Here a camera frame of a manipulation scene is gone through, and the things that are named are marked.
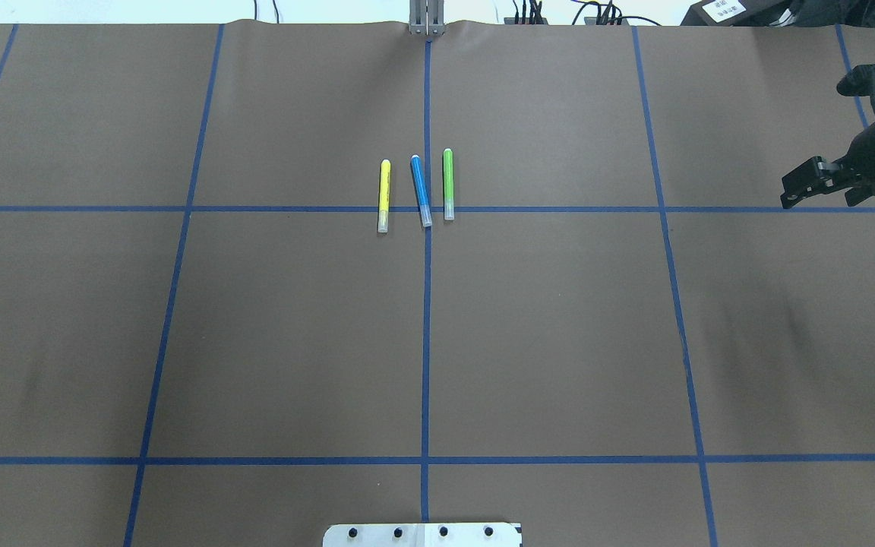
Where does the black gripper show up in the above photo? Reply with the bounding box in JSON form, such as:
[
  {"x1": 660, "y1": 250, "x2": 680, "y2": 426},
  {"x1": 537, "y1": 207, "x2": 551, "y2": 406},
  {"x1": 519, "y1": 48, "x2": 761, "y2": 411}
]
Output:
[{"x1": 779, "y1": 56, "x2": 875, "y2": 210}]

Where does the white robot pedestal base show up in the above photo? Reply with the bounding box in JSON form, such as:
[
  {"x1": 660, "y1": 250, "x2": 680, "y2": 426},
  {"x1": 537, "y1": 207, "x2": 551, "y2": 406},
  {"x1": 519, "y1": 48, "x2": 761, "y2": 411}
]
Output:
[{"x1": 322, "y1": 522, "x2": 523, "y2": 546}]

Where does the green highlighter pen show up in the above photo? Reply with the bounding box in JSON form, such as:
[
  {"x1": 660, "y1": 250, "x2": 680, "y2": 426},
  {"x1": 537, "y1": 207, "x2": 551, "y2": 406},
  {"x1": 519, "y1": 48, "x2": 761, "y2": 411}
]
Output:
[{"x1": 442, "y1": 148, "x2": 456, "y2": 223}]

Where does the blue highlighter pen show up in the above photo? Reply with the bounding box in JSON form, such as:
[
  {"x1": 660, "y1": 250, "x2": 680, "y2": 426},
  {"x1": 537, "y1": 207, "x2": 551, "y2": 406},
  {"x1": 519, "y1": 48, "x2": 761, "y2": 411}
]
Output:
[{"x1": 409, "y1": 153, "x2": 433, "y2": 229}]

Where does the yellow highlighter pen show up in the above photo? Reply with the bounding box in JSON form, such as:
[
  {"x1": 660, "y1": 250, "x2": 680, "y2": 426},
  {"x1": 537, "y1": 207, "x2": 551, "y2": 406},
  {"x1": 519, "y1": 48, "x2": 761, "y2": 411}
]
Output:
[{"x1": 376, "y1": 159, "x2": 392, "y2": 233}]

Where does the aluminium frame post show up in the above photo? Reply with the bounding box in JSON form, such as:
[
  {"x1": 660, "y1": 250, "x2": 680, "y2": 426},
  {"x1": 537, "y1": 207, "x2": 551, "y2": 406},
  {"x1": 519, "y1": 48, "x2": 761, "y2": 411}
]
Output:
[{"x1": 409, "y1": 0, "x2": 447, "y2": 38}]

